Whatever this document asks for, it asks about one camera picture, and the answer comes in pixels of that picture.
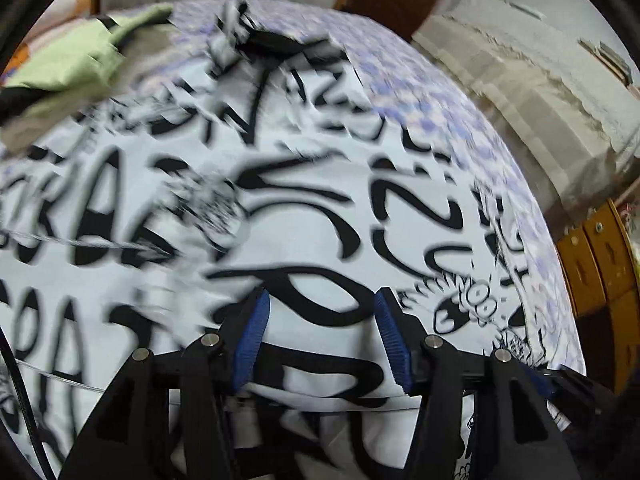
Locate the light green garment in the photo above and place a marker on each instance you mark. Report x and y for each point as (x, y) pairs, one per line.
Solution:
(75, 55)

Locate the white black-printed shirt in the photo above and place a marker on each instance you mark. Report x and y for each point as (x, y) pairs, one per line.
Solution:
(310, 240)

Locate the purple cat print blanket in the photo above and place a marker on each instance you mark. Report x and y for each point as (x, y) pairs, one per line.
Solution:
(425, 85)

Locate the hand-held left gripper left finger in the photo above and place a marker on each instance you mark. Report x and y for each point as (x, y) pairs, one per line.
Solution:
(252, 340)

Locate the wooden cabinet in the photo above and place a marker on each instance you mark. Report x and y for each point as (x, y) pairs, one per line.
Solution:
(595, 260)

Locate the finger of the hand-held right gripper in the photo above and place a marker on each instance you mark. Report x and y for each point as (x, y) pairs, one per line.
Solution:
(542, 385)

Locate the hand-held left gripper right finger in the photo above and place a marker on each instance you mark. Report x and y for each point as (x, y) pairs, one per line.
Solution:
(395, 340)

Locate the lace cloth covered furniture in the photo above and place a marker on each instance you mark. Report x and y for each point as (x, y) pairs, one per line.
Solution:
(525, 90)

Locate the beige garment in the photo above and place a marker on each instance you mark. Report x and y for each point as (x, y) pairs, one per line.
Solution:
(155, 47)

